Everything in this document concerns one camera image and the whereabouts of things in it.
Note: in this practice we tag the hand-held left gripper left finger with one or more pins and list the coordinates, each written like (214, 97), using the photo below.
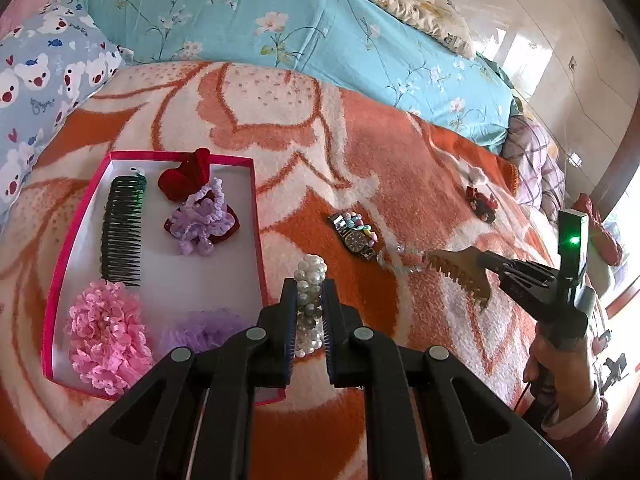
(289, 330)

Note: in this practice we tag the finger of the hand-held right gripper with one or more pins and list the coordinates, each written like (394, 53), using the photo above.
(527, 282)
(520, 266)

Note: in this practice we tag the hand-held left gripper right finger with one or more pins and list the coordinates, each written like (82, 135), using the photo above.
(330, 330)

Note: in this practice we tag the gold hair comb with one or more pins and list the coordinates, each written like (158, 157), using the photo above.
(460, 265)

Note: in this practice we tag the purple organza scrunchie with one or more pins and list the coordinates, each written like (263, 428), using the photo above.
(200, 332)

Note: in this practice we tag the red box with white inside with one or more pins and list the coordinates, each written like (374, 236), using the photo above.
(225, 260)

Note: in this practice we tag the small purple beaded scrunchie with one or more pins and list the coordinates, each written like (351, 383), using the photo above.
(200, 220)

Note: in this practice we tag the pink flower scrunchie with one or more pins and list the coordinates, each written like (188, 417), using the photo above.
(105, 335)

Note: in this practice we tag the dark red velvet bow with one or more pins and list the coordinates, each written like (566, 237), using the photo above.
(187, 172)

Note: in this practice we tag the black hair comb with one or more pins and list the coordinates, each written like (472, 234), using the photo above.
(122, 230)

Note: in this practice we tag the person's right forearm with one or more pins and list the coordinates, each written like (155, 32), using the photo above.
(585, 430)

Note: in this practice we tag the person's right hand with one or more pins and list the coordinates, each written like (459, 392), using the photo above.
(570, 375)

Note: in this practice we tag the red and black crochet clip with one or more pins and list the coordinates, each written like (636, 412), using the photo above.
(482, 205)

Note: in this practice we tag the silver wrist watch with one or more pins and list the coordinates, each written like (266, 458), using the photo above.
(356, 240)

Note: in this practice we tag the plaid pillow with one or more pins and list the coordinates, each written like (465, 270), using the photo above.
(535, 160)

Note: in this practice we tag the orange and white blanket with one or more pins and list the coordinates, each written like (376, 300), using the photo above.
(400, 160)

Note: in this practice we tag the cream animal print pillow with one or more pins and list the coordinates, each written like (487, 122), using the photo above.
(410, 0)

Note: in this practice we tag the blue floral quilt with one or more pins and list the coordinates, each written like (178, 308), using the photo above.
(250, 10)

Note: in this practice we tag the bear print pillow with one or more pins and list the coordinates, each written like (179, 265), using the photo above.
(45, 75)

